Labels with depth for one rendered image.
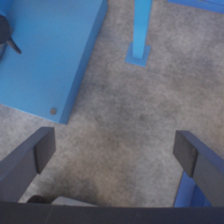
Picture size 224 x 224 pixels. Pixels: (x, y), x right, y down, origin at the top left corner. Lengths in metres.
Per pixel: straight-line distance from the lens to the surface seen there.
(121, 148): 0.93
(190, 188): 1.01
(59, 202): 0.94
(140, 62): 1.02
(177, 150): 0.17
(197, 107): 1.02
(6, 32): 0.74
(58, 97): 0.92
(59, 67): 0.97
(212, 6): 1.31
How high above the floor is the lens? 0.93
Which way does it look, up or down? 80 degrees down
